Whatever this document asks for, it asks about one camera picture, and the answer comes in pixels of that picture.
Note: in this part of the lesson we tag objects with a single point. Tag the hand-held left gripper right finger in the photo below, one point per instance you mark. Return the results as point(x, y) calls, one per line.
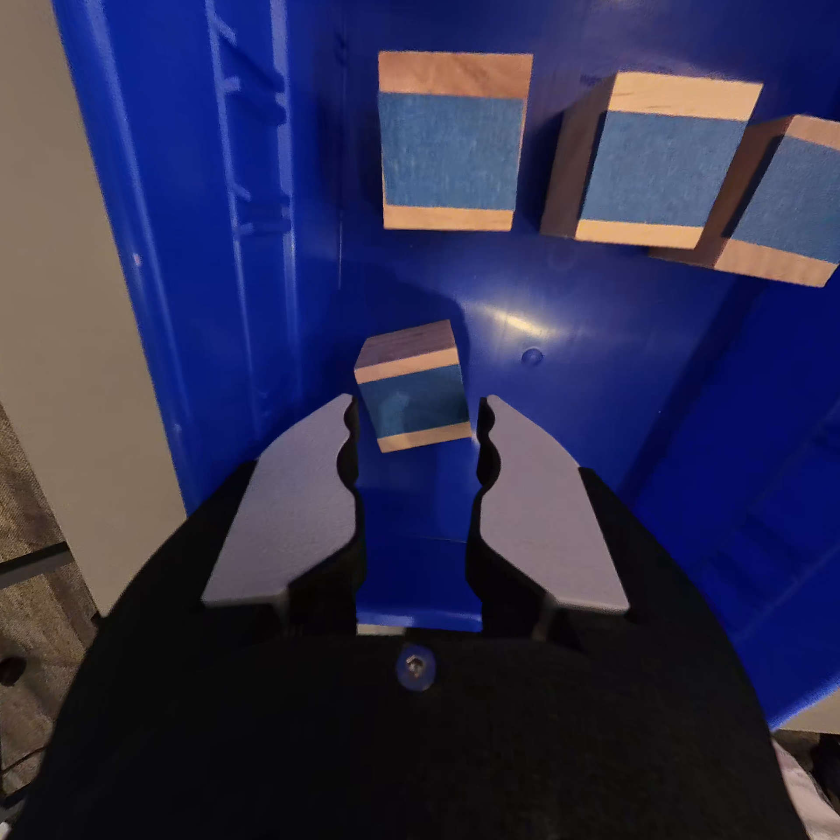
point(551, 525)

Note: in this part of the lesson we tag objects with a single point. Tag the blue-taped wooden cube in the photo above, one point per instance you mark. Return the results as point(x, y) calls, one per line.
point(656, 164)
point(413, 400)
point(453, 144)
point(781, 203)

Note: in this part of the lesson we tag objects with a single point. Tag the blue plastic bin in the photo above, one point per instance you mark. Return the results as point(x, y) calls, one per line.
point(590, 394)

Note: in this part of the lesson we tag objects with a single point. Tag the black chair caster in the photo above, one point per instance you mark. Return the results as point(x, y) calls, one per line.
point(10, 669)

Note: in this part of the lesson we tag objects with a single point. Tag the grey metal desk leg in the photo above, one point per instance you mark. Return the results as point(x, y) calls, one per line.
point(33, 564)

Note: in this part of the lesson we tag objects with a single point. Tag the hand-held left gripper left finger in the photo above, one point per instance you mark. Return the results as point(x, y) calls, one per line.
point(282, 518)

